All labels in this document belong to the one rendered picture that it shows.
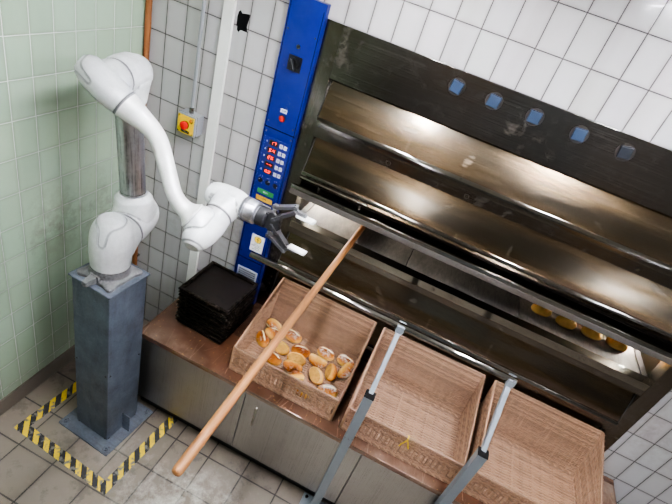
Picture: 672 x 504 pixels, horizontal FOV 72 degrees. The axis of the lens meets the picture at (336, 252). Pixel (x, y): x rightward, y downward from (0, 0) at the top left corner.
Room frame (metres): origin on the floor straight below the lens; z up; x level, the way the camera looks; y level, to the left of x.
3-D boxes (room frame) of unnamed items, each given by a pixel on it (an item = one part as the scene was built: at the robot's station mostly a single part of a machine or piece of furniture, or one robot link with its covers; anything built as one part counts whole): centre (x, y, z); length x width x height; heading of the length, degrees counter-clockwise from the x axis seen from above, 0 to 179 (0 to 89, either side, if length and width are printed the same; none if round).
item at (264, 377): (1.68, -0.01, 0.72); 0.56 x 0.49 x 0.28; 80
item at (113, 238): (1.42, 0.85, 1.17); 0.18 x 0.16 x 0.22; 4
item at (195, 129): (2.06, 0.86, 1.46); 0.10 x 0.07 x 0.10; 80
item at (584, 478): (1.47, -1.18, 0.72); 0.56 x 0.49 x 0.28; 80
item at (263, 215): (1.44, 0.27, 1.49); 0.09 x 0.07 x 0.08; 79
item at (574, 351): (1.86, -0.62, 1.16); 1.80 x 0.06 x 0.04; 80
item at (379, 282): (1.84, -0.62, 1.02); 1.79 x 0.11 x 0.19; 80
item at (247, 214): (1.45, 0.34, 1.49); 0.09 x 0.06 x 0.09; 169
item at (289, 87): (2.94, 0.25, 1.08); 1.93 x 0.16 x 2.15; 170
